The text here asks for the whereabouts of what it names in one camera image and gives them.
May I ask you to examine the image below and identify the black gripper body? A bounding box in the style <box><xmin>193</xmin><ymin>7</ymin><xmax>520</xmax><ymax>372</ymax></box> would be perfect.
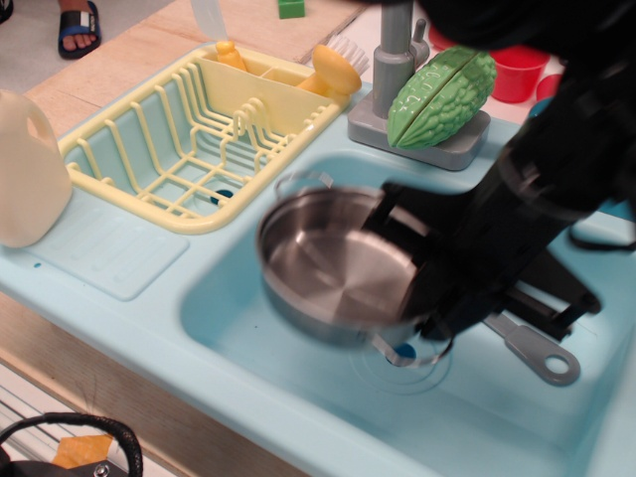
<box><xmin>364</xmin><ymin>182</ymin><xmax>601</xmax><ymax>340</ymax></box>

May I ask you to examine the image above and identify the stainless steel pot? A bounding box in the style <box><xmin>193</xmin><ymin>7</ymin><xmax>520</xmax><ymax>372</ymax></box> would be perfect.
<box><xmin>255</xmin><ymin>171</ymin><xmax>454</xmax><ymax>368</ymax></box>

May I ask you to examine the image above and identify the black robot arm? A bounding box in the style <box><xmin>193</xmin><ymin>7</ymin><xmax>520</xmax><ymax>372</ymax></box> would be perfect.
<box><xmin>366</xmin><ymin>1</ymin><xmax>635</xmax><ymax>340</ymax></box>

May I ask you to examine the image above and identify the yellow dish drying rack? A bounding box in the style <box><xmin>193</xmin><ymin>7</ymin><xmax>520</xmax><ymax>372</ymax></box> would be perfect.
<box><xmin>60</xmin><ymin>45</ymin><xmax>349</xmax><ymax>235</ymax></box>

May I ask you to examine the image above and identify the grey toy fork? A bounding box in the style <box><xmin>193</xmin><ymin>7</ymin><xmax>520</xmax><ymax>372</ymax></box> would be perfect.
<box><xmin>484</xmin><ymin>314</ymin><xmax>581</xmax><ymax>387</ymax></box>

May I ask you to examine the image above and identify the green bitter melon toy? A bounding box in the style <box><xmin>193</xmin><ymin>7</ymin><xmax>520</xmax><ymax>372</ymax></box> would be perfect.
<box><xmin>387</xmin><ymin>46</ymin><xmax>497</xmax><ymax>150</ymax></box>

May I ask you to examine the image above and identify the small red plastic cup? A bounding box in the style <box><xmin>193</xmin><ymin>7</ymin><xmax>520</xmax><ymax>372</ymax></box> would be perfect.
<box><xmin>536</xmin><ymin>74</ymin><xmax>562</xmax><ymax>101</ymax></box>

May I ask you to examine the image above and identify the red plastic cup upright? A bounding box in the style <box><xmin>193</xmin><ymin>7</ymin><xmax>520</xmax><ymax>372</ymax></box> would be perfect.
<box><xmin>490</xmin><ymin>46</ymin><xmax>551</xmax><ymax>103</ymax></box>

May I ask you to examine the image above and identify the grey toy faucet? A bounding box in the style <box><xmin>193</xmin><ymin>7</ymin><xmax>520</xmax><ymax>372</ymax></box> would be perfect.
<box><xmin>348</xmin><ymin>1</ymin><xmax>496</xmax><ymax>171</ymax></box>

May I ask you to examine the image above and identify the red plastic cup lying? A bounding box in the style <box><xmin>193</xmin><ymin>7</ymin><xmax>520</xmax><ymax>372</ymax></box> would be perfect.
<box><xmin>428</xmin><ymin>23</ymin><xmax>457</xmax><ymax>51</ymax></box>

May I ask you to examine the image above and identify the yellow dish brush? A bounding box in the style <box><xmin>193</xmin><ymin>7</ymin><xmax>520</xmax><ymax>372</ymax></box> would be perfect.
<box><xmin>297</xmin><ymin>35</ymin><xmax>370</xmax><ymax>97</ymax></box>

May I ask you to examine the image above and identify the green toy block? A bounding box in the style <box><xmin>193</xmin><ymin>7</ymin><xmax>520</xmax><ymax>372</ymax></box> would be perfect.
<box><xmin>277</xmin><ymin>0</ymin><xmax>305</xmax><ymax>20</ymax></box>

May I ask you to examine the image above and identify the yellow toy bottle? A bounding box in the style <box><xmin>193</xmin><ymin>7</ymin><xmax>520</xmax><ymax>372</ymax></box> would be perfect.
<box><xmin>216</xmin><ymin>40</ymin><xmax>246</xmax><ymax>72</ymax></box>

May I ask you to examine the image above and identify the cream plastic jug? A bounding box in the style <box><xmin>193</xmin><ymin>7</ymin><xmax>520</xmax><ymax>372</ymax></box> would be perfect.
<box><xmin>1</xmin><ymin>90</ymin><xmax>73</xmax><ymax>247</ymax></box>

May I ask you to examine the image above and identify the orange tape piece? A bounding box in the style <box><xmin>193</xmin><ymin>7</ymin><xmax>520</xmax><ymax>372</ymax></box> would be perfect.
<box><xmin>52</xmin><ymin>434</ymin><xmax>113</xmax><ymax>469</ymax></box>

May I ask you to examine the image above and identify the blue sandal with foot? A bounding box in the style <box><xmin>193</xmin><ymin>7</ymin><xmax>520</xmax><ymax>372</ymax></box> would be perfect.
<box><xmin>58</xmin><ymin>0</ymin><xmax>102</xmax><ymax>61</ymax></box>

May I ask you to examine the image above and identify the black braided cable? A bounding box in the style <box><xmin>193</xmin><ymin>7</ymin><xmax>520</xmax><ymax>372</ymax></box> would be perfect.
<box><xmin>0</xmin><ymin>410</ymin><xmax>144</xmax><ymax>477</ymax></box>

